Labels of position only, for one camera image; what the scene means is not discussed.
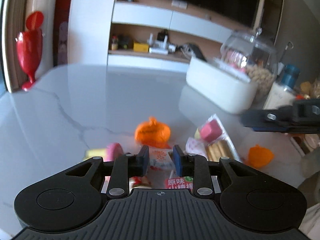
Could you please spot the white shelf unit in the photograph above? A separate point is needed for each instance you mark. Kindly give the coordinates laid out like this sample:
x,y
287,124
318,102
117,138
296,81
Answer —
x,y
93,22

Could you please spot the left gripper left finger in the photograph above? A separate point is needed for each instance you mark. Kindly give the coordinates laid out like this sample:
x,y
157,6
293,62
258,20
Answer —
x,y
125,167

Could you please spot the small spice jar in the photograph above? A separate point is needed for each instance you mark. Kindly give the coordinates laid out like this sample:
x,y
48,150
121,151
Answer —
x,y
114,43

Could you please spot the pink yellow round snack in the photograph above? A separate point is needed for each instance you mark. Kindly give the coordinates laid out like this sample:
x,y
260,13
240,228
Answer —
x,y
109,153

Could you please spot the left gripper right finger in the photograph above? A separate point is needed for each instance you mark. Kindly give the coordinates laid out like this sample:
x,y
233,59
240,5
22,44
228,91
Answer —
x,y
194,166

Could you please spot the clear tray of pastries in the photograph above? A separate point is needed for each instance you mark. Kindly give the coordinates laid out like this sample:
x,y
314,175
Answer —
x,y
212,141

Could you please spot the yellow box on shelf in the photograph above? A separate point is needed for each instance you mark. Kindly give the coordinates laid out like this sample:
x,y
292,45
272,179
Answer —
x,y
140,47

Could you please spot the orange wrapped snack ball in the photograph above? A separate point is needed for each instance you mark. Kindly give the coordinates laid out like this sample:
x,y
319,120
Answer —
x,y
153,133

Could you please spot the white oval container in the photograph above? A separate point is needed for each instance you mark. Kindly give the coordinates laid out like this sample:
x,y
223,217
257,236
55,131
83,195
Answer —
x,y
226,91

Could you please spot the white ribbed pitcher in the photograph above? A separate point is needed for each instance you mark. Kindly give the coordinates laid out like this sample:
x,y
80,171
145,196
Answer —
x,y
280,95

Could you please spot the white red patterned snack packet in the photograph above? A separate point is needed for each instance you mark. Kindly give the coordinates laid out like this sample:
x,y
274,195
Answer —
x,y
159,159

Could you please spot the glass dome jar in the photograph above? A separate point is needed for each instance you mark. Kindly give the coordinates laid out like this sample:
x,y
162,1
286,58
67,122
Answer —
x,y
249,53

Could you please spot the orange wrapper piece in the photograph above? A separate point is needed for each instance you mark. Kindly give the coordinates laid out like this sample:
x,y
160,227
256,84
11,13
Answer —
x,y
258,157

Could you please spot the red green snack packet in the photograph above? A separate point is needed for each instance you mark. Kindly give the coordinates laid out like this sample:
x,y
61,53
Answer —
x,y
179,183

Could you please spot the red round snack pack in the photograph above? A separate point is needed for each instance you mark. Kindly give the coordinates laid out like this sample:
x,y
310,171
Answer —
x,y
139,182

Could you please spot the teal thermos bottle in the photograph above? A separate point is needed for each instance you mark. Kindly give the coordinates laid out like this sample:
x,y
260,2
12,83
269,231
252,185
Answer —
x,y
290,76

